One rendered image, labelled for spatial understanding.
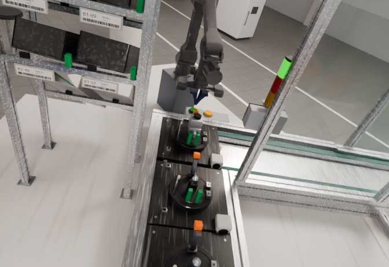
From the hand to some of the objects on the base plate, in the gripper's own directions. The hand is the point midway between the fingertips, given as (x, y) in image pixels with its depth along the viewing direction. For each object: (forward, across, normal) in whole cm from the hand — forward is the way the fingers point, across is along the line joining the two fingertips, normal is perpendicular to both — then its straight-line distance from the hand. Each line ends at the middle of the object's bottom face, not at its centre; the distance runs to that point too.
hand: (197, 97), depth 106 cm
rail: (+24, +28, +3) cm, 36 cm away
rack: (+23, -36, -25) cm, 50 cm away
